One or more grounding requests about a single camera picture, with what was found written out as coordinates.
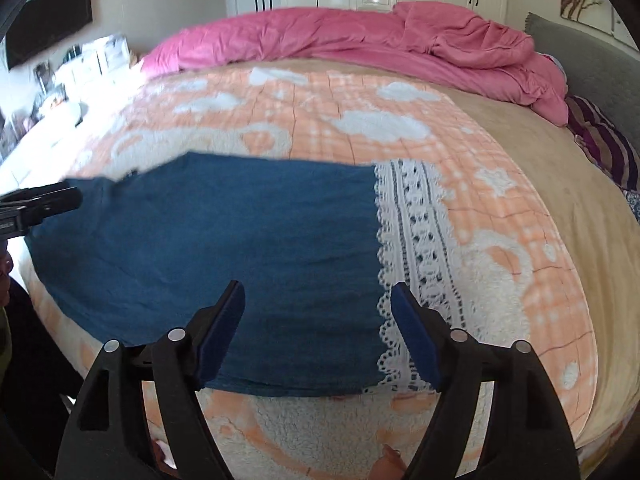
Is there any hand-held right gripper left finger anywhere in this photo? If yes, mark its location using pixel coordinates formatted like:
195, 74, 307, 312
54, 280, 246, 480

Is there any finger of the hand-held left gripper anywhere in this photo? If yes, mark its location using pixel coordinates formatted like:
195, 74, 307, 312
0, 182, 84, 239

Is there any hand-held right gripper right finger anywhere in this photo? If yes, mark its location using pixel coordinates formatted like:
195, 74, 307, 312
391, 281, 581, 480

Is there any blue denim pants lace trim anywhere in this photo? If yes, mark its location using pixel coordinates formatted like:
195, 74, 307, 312
24, 151, 456, 398

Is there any orange white printed blanket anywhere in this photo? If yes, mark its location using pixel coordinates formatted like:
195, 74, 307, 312
20, 67, 598, 480

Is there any person's foot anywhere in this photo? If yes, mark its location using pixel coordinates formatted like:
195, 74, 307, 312
370, 445, 408, 480

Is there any white dresser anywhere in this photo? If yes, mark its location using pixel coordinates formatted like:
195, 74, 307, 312
55, 35, 133, 86

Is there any person's leg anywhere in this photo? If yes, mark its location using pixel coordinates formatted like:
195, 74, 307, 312
0, 280, 81, 480

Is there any bed with tan sheet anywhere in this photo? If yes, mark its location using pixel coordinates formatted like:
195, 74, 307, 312
145, 57, 640, 461

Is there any purple striped pillow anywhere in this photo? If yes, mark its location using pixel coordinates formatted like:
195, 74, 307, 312
565, 95, 640, 191

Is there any pink duvet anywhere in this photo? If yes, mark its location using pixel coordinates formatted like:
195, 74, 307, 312
140, 1, 571, 126

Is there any grey padded headboard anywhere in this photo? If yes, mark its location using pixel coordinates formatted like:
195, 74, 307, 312
524, 11, 640, 161

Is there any black wall television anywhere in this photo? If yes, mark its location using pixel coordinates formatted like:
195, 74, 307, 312
5, 0, 95, 70

